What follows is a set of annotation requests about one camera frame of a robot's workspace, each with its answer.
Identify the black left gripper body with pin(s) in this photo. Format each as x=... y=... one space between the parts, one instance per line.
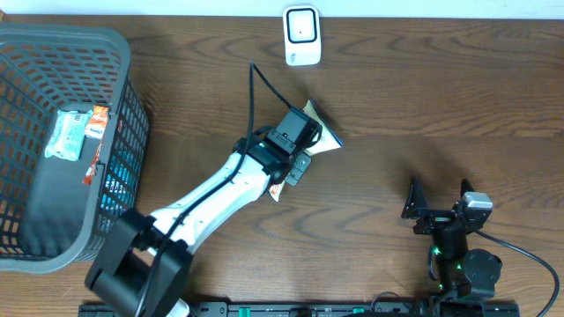
x=285 y=160

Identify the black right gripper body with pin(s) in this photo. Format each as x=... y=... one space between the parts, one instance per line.
x=435 y=219

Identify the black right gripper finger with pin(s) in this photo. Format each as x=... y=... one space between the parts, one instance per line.
x=466 y=186
x=415 y=205

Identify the yellow snack bag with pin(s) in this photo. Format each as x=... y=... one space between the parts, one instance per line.
x=327 y=141

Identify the small orange snack packet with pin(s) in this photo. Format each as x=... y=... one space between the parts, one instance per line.
x=97 y=123

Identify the red brown chocolate bar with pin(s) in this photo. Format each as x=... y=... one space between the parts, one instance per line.
x=91 y=171

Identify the teal wet wipes pack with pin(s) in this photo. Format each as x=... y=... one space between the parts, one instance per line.
x=68 y=135

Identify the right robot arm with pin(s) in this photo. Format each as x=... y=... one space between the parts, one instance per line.
x=466 y=277

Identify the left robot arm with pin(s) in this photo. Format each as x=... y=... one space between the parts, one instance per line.
x=143 y=265

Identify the white barcode scanner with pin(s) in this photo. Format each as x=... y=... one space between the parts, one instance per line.
x=303 y=43

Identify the grey plastic shopping basket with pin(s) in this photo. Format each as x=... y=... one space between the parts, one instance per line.
x=49 y=217

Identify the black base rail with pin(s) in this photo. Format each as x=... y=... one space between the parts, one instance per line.
x=380 y=308

